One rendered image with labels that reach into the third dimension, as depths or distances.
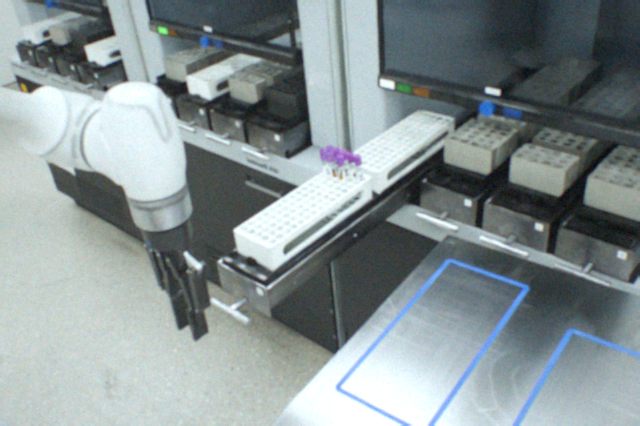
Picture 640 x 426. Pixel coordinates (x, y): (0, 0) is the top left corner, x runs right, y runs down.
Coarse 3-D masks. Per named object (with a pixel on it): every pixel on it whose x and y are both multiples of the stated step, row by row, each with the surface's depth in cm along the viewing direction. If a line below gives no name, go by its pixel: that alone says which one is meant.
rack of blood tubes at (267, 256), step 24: (312, 192) 128; (336, 192) 126; (264, 216) 123; (288, 216) 122; (312, 216) 120; (336, 216) 128; (240, 240) 118; (264, 240) 117; (288, 240) 116; (312, 240) 121; (264, 264) 116
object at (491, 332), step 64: (448, 256) 113; (512, 256) 112; (384, 320) 101; (448, 320) 100; (512, 320) 99; (576, 320) 98; (320, 384) 92; (384, 384) 90; (448, 384) 89; (512, 384) 89; (576, 384) 88
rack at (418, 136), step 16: (416, 112) 153; (400, 128) 147; (416, 128) 147; (432, 128) 146; (448, 128) 147; (368, 144) 142; (384, 144) 143; (400, 144) 141; (416, 144) 140; (432, 144) 150; (368, 160) 137; (384, 160) 135; (400, 160) 136; (416, 160) 145; (384, 176) 133; (400, 176) 138
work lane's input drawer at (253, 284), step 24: (432, 168) 144; (384, 192) 134; (408, 192) 139; (360, 216) 129; (384, 216) 135; (336, 240) 124; (240, 264) 117; (288, 264) 117; (312, 264) 120; (240, 288) 119; (264, 288) 113; (288, 288) 117; (264, 312) 117
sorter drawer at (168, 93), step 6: (156, 84) 198; (162, 84) 200; (162, 90) 193; (168, 90) 192; (174, 90) 192; (180, 90) 193; (186, 90) 194; (168, 96) 192; (174, 96) 191; (174, 102) 191; (174, 108) 192
